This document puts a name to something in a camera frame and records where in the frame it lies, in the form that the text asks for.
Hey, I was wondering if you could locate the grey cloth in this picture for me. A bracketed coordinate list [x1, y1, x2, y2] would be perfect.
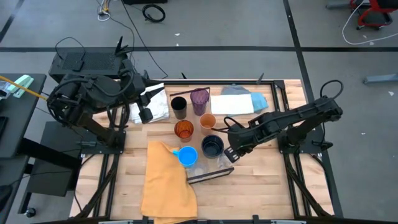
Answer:
[221, 84, 251, 96]

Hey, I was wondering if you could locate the white plug cable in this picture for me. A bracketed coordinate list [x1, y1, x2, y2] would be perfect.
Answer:
[97, 0, 112, 22]

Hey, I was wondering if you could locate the wooden shelf with black frame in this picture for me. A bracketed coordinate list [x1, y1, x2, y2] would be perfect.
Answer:
[169, 88, 235, 185]

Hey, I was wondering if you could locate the coiled black cable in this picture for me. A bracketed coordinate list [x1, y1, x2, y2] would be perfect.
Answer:
[142, 3, 167, 23]

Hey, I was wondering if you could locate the light blue plastic mug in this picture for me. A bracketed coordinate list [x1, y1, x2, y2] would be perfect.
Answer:
[172, 146, 198, 169]

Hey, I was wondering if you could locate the orange faceted plastic tumbler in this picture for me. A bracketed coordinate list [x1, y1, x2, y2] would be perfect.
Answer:
[174, 119, 195, 143]

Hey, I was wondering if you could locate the peach plastic cup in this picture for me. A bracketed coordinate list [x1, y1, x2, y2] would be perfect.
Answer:
[199, 113, 217, 136]

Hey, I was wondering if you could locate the small clear glass cup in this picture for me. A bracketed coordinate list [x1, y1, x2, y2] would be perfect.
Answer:
[216, 154, 234, 171]

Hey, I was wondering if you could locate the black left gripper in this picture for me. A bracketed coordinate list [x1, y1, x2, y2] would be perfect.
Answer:
[123, 60, 165, 106]

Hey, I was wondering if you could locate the yellow strap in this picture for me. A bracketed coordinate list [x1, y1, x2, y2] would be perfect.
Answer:
[0, 75, 50, 102]

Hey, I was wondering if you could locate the black plastic tumbler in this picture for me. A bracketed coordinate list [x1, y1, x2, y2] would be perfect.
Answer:
[170, 96, 188, 120]

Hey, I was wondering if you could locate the purple faceted plastic tumbler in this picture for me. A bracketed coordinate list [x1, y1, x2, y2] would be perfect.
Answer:
[190, 88, 211, 116]

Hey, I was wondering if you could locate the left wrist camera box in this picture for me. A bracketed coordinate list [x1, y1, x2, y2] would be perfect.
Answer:
[138, 105, 154, 124]

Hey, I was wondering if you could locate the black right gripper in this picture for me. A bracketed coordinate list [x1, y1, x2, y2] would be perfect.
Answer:
[223, 123, 261, 163]

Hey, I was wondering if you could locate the black computer tower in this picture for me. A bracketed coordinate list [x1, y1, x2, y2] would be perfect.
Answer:
[49, 35, 139, 85]

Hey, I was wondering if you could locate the large clear glass mug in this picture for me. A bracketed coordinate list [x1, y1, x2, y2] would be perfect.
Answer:
[186, 161, 210, 181]

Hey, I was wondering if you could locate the dark blue enamel mug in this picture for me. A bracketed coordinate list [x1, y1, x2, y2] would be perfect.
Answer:
[201, 134, 224, 159]

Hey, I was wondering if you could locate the white floor cable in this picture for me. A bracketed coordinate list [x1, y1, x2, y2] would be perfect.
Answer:
[341, 0, 398, 46]

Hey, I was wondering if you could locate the white cloth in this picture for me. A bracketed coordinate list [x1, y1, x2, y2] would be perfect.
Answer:
[210, 94, 255, 115]

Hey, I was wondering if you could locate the white checked towel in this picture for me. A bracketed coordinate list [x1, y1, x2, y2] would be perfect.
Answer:
[129, 82, 170, 124]

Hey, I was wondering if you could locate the yellow waffle cloth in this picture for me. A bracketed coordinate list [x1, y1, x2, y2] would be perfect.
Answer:
[140, 140, 199, 224]

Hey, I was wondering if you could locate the light blue cloth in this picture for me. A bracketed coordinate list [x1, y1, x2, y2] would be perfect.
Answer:
[250, 92, 269, 113]

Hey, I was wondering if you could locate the red rolling stool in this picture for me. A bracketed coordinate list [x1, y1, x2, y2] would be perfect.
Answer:
[349, 0, 398, 31]

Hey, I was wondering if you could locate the black desk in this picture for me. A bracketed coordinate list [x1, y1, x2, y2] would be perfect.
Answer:
[0, 73, 47, 159]

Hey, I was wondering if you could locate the grey metal bar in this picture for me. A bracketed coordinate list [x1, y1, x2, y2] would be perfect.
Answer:
[325, 0, 352, 9]
[363, 73, 398, 85]

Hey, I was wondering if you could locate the mint green stapler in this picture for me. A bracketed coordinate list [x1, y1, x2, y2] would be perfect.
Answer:
[7, 74, 35, 99]

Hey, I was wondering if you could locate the black floor platform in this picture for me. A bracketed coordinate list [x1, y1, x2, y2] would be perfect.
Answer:
[26, 120, 82, 197]

